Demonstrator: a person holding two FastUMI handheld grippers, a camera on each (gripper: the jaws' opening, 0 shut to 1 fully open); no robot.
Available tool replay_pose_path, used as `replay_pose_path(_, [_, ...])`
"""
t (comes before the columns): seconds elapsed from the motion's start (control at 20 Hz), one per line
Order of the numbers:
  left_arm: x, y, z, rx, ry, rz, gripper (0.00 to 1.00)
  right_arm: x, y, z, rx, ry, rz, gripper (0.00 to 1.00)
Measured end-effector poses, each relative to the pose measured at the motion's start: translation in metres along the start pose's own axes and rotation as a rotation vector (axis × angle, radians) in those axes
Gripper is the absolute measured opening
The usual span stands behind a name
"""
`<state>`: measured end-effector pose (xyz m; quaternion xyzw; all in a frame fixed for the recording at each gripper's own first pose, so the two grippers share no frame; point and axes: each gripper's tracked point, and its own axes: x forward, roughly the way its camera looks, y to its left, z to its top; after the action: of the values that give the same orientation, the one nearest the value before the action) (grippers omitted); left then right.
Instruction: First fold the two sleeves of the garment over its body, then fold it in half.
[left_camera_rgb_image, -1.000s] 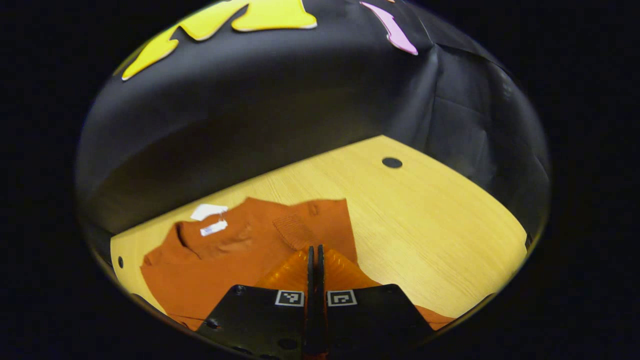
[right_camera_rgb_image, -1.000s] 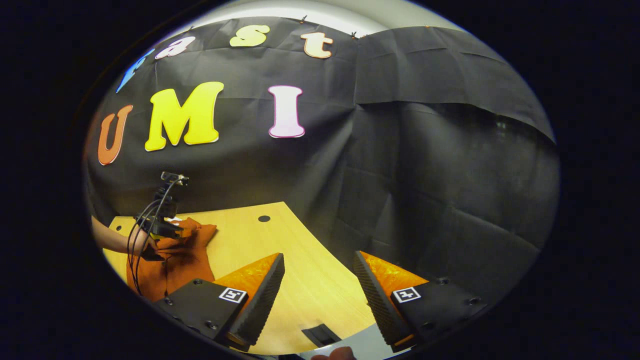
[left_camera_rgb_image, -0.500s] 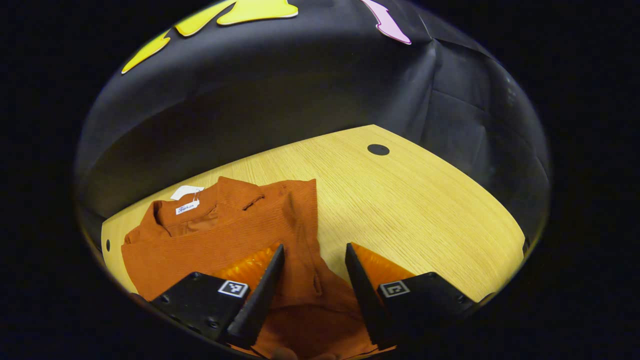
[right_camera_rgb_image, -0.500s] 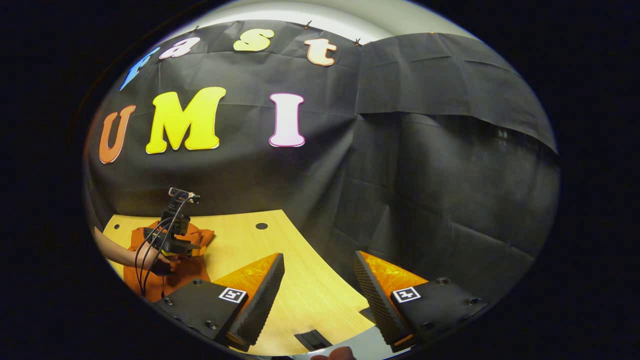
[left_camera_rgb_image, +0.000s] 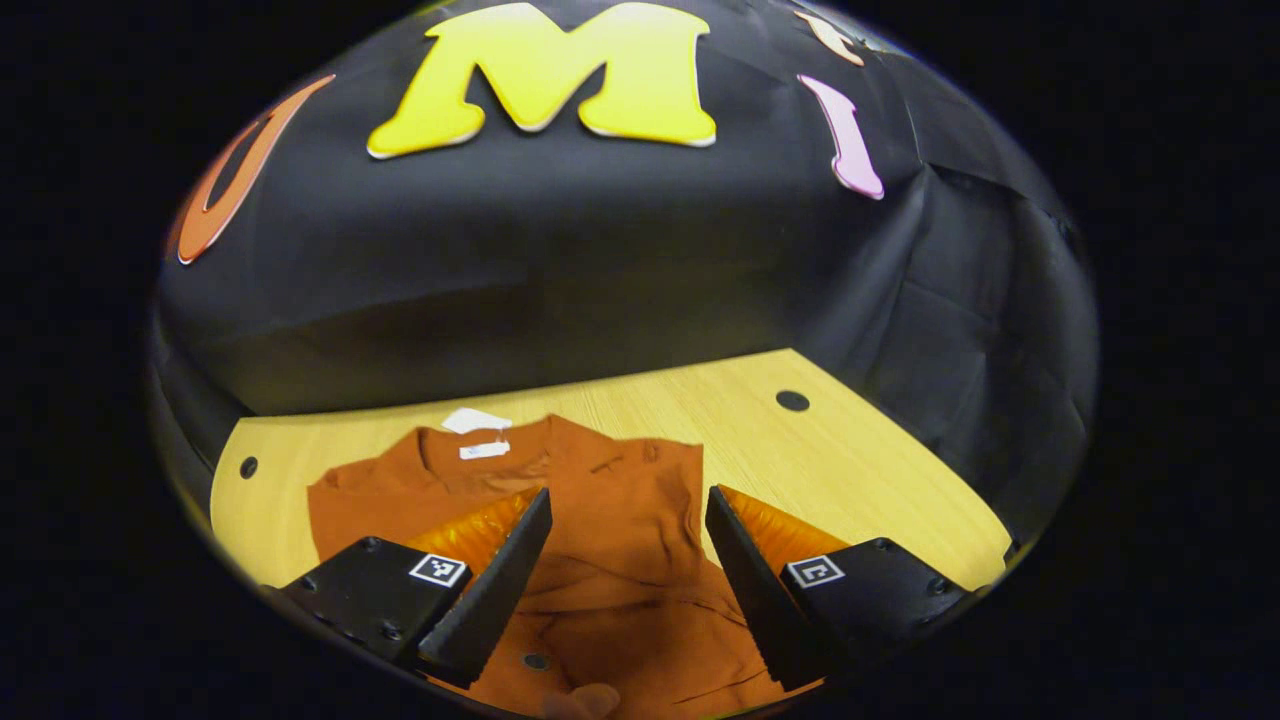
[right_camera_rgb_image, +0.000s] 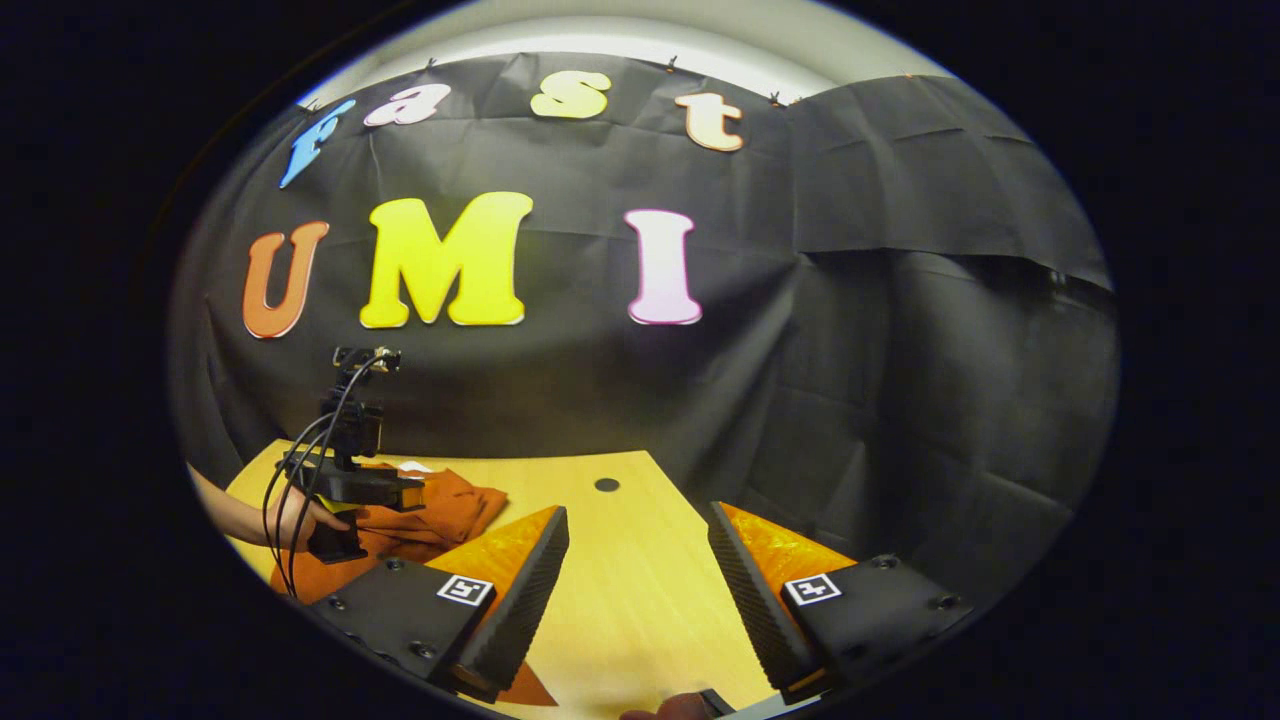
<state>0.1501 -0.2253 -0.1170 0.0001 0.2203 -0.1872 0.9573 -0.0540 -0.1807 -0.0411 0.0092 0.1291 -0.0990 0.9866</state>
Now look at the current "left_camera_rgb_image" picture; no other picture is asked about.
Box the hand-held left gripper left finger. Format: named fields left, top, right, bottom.
left=262, top=487, right=554, bottom=691

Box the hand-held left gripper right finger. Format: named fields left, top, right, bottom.
left=705, top=484, right=976, bottom=693

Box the orange shirt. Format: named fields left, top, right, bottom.
left=307, top=408, right=801, bottom=720

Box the black backdrop cloth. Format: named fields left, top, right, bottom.
left=150, top=0, right=1099, bottom=561

